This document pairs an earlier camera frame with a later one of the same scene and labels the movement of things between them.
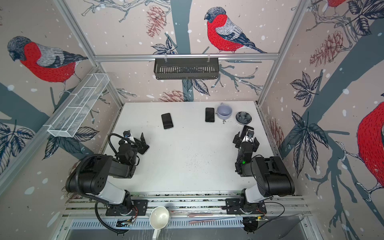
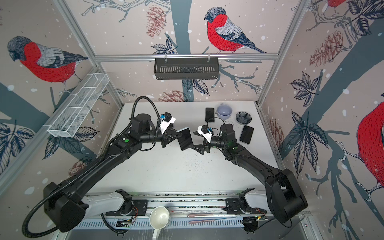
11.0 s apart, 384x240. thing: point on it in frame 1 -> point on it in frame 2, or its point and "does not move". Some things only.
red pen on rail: [198, 221] does not move
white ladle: [159, 219] does not move
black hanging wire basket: [186, 68] does not move
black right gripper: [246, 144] -> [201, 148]
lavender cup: [224, 111] does not move
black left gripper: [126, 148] -> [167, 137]
